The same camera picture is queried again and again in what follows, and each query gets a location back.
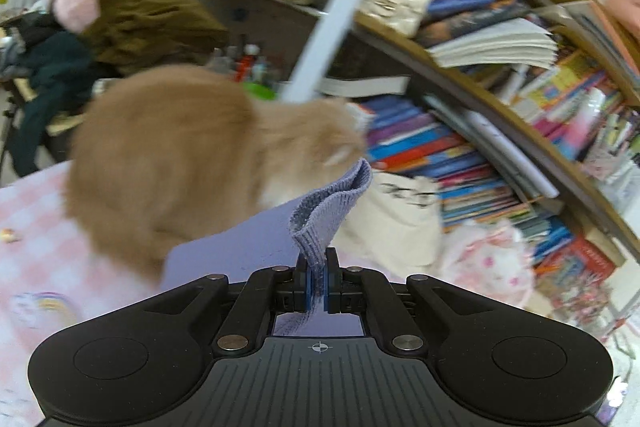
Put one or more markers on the pink checkered cartoon mat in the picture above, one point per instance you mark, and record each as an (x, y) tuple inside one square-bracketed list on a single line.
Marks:
[(50, 279)]

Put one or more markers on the wooden bookshelf with books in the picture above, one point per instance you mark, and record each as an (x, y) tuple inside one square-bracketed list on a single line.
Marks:
[(284, 27)]

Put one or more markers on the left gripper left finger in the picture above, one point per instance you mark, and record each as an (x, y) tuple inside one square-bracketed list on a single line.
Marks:
[(251, 308)]

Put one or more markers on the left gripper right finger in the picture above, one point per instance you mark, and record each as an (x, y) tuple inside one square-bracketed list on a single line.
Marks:
[(369, 295)]

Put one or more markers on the pink white bunny plush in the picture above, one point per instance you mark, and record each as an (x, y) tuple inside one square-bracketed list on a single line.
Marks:
[(491, 260)]

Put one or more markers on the olive green cloth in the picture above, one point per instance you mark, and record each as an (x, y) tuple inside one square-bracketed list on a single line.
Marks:
[(134, 35)]

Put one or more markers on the purple and mauve sweater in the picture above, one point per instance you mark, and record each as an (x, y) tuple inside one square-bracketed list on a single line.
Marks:
[(303, 227)]

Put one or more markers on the orange fluffy cat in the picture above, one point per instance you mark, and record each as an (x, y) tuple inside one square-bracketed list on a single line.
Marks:
[(178, 153)]

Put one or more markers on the cream canvas tote bag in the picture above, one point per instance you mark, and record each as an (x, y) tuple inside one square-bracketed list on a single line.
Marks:
[(395, 227)]

